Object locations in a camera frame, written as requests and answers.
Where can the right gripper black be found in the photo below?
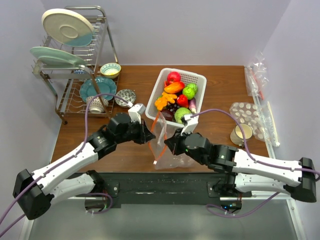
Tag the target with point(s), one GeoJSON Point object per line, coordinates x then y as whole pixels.
{"type": "Point", "coordinates": [173, 142]}

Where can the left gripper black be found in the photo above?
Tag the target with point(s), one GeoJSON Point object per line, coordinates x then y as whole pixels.
{"type": "Point", "coordinates": [144, 134]}

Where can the clear zip top bag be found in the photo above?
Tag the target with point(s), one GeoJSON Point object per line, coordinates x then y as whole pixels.
{"type": "Point", "coordinates": [163, 157]}

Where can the large green cabbage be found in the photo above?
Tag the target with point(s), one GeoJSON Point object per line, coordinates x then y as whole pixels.
{"type": "Point", "coordinates": [179, 113]}

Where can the red bell pepper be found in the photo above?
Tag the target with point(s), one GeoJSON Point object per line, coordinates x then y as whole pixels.
{"type": "Point", "coordinates": [182, 101]}

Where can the purple white radish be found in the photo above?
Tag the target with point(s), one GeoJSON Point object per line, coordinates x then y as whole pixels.
{"type": "Point", "coordinates": [192, 105]}

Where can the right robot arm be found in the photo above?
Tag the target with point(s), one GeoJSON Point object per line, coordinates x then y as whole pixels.
{"type": "Point", "coordinates": [250, 172]}

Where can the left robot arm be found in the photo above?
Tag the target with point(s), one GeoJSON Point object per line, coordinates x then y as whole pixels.
{"type": "Point", "coordinates": [36, 191]}

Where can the polka dot plastic bag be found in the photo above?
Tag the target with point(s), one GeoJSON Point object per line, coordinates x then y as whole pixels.
{"type": "Point", "coordinates": [247, 113]}

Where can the dark grapes bunch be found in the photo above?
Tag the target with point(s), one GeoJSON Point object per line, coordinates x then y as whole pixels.
{"type": "Point", "coordinates": [172, 107]}

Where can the black white floral bowl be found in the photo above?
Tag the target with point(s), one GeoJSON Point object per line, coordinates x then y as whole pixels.
{"type": "Point", "coordinates": [125, 94]}

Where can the white plastic basket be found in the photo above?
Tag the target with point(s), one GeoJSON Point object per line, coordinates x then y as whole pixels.
{"type": "Point", "coordinates": [161, 82]}

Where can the small green cabbage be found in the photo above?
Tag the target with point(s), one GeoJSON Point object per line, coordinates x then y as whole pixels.
{"type": "Point", "coordinates": [190, 90]}

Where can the grey patterned bowl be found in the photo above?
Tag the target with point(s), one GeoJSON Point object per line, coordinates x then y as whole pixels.
{"type": "Point", "coordinates": [95, 104]}

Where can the cream enamel mug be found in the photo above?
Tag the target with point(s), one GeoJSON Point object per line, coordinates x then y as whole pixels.
{"type": "Point", "coordinates": [238, 137]}

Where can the red apple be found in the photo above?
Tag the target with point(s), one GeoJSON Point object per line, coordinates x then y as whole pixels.
{"type": "Point", "coordinates": [173, 77]}

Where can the yellow blue patterned bowl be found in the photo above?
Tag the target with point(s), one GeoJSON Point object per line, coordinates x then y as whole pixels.
{"type": "Point", "coordinates": [111, 70]}

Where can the teal scalloped plate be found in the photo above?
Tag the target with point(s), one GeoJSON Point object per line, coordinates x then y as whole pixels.
{"type": "Point", "coordinates": [105, 86]}

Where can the metal dish rack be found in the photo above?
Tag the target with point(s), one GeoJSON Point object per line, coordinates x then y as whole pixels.
{"type": "Point", "coordinates": [64, 82]}

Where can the stack of clear bags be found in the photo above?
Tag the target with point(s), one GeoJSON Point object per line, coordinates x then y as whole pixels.
{"type": "Point", "coordinates": [263, 123]}

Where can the pale green plate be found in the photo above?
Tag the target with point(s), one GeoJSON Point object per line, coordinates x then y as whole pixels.
{"type": "Point", "coordinates": [61, 62]}
{"type": "Point", "coordinates": [41, 51]}

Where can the large cream teal plate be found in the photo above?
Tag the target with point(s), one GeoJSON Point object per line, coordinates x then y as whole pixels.
{"type": "Point", "coordinates": [68, 27]}

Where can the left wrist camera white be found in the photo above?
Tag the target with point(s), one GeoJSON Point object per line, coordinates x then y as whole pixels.
{"type": "Point", "coordinates": [136, 111]}

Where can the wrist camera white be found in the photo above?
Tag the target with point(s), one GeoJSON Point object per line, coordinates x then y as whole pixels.
{"type": "Point", "coordinates": [136, 111]}
{"type": "Point", "coordinates": [190, 122]}

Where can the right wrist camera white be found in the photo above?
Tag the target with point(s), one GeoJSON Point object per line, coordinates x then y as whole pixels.
{"type": "Point", "coordinates": [190, 122]}

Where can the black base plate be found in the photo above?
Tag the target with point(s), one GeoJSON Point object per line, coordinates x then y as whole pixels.
{"type": "Point", "coordinates": [166, 188]}

